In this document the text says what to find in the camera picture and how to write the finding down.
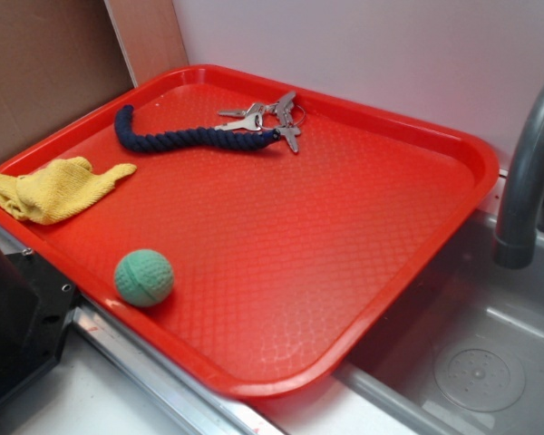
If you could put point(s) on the grey plastic sink basin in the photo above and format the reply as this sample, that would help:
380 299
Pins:
461 351

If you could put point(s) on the yellow cloth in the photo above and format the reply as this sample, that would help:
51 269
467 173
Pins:
61 190

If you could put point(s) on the brown cardboard panel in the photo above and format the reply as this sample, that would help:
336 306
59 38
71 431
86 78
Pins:
60 60

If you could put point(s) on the silver key bunch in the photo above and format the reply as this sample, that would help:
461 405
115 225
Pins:
284 116

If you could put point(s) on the red plastic tray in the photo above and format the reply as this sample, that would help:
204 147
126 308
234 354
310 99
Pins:
282 261

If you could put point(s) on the grey faucet spout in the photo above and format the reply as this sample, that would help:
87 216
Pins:
521 212

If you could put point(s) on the silver metal rail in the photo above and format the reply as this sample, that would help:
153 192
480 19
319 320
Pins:
109 382

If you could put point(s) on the green foam ball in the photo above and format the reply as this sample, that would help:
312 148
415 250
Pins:
144 278

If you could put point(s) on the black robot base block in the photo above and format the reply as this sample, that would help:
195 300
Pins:
36 303

